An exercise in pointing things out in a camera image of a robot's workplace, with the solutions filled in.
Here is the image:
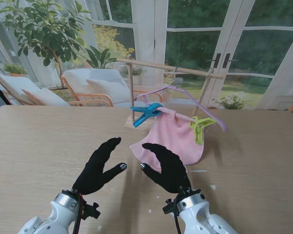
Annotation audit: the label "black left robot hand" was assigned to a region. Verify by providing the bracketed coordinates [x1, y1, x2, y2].
[72, 136, 127, 195]

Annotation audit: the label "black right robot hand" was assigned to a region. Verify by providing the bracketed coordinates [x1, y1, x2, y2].
[139, 143, 193, 195]

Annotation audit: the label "pink square towel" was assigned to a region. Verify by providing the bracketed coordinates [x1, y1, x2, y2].
[129, 108, 205, 174]

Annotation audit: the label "green clothes peg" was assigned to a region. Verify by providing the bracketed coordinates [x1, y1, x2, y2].
[189, 116, 217, 146]

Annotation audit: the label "blue clothes peg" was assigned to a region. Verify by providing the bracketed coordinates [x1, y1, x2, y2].
[129, 102, 165, 128]

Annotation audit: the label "pink clothes hanger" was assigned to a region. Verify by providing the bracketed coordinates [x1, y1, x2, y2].
[134, 67, 228, 133]

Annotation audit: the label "wooden drying rack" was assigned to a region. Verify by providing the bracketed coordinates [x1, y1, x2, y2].
[116, 58, 228, 129]

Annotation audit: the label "printed garden room backdrop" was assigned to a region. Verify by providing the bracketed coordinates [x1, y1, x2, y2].
[0, 0, 293, 115]

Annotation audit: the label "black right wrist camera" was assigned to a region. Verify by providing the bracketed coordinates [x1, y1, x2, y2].
[162, 198, 179, 215]

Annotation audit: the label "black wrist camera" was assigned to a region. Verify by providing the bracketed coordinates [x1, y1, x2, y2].
[162, 198, 179, 215]
[84, 202, 101, 220]

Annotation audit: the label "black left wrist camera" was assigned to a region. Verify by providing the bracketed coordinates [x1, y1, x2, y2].
[84, 202, 101, 220]

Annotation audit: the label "black red left arm cables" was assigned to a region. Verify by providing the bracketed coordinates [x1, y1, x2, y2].
[72, 192, 86, 234]

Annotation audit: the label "black red arm cables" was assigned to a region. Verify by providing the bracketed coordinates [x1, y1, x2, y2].
[72, 192, 86, 234]
[174, 214, 182, 234]

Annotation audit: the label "black red right arm cables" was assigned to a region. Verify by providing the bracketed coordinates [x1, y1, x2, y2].
[174, 214, 182, 234]

